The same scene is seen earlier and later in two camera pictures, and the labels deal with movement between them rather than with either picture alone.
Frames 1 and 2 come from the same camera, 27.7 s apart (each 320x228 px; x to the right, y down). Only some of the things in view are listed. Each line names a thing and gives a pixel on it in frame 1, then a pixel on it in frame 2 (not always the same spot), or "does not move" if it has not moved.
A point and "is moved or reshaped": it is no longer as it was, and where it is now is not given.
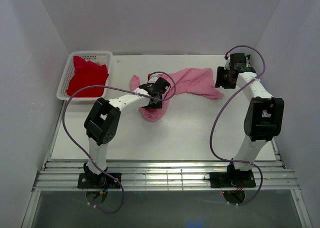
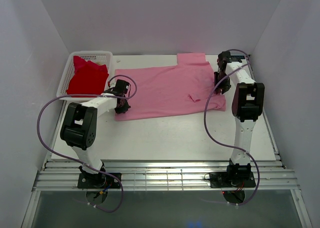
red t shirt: x=87 y=73 does not move
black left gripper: x=159 y=105 to x=123 y=109
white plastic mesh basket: x=101 y=58 does not move
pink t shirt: x=197 y=81 is moved or reshaped
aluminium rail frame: x=163 y=176 does not move
